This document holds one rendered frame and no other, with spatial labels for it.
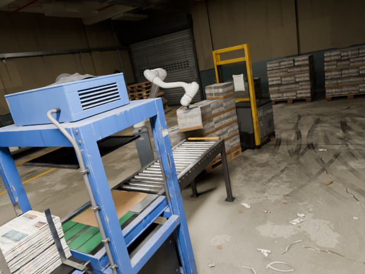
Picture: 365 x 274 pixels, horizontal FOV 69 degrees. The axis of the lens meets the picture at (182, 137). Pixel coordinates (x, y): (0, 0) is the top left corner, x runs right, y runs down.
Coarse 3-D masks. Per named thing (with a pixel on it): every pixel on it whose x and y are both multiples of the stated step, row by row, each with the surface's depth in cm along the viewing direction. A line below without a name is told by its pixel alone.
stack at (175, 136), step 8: (208, 120) 412; (216, 120) 426; (224, 120) 438; (168, 128) 406; (176, 128) 398; (200, 128) 404; (208, 128) 414; (224, 128) 439; (176, 136) 372; (184, 136) 382; (192, 136) 393; (208, 136) 415; (216, 136) 427; (224, 136) 441; (176, 144) 373; (216, 160) 432; (208, 168) 421; (216, 168) 434; (200, 176) 411
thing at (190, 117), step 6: (192, 108) 325; (198, 108) 320; (180, 114) 313; (186, 114) 313; (192, 114) 313; (198, 114) 313; (180, 120) 317; (186, 120) 317; (192, 120) 316; (198, 120) 317; (180, 126) 320; (186, 126) 320; (192, 126) 320
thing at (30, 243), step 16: (16, 224) 147; (32, 224) 144; (0, 240) 133; (16, 240) 131; (32, 240) 134; (48, 240) 142; (64, 240) 150; (16, 256) 128; (32, 256) 134; (48, 256) 142; (0, 272) 122; (16, 272) 128; (32, 272) 134; (48, 272) 141
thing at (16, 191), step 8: (0, 152) 171; (8, 152) 175; (0, 160) 171; (8, 160) 175; (0, 168) 174; (8, 168) 175; (8, 176) 175; (16, 176) 179; (8, 184) 176; (16, 184) 179; (8, 192) 180; (16, 192) 179; (24, 192) 183; (16, 200) 179; (24, 200) 183; (24, 208) 183
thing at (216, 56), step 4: (216, 56) 491; (216, 60) 493; (220, 60) 488; (216, 64) 488; (216, 68) 490; (220, 68) 490; (216, 72) 493; (220, 72) 491; (216, 76) 496; (220, 76) 498; (220, 80) 495
